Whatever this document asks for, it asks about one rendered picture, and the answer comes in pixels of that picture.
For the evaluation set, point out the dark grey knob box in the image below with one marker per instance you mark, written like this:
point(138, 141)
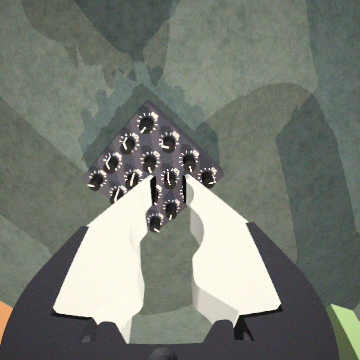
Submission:
point(167, 152)

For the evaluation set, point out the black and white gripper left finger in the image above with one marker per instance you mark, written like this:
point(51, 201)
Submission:
point(94, 277)

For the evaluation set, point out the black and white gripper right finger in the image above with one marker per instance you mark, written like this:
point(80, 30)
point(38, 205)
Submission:
point(241, 275)

